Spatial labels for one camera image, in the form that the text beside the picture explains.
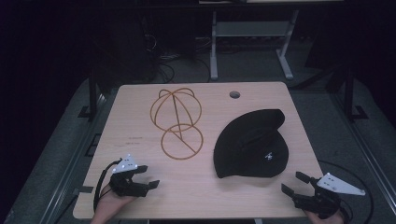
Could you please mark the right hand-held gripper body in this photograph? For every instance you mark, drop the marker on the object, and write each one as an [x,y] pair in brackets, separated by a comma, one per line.
[323,200]

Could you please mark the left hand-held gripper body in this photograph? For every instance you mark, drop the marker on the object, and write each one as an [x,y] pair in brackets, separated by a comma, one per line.
[126,186]

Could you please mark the black cap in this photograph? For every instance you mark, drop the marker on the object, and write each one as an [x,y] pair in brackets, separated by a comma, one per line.
[250,144]

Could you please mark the person's right hand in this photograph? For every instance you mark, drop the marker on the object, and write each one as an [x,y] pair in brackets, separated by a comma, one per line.
[320,219]

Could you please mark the person's left hand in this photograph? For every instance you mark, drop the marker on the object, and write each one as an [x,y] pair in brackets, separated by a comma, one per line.
[109,206]

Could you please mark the black metal stand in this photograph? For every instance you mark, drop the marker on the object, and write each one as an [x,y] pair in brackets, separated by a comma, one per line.
[349,93]
[92,93]

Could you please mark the black table edge bracket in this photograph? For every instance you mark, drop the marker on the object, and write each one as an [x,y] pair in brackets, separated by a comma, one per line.
[84,189]

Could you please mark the grey metal frame rail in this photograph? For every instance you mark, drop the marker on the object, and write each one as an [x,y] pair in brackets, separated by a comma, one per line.
[364,146]
[72,161]

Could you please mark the white metal desk frame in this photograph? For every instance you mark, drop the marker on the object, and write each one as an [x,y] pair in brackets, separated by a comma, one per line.
[249,29]

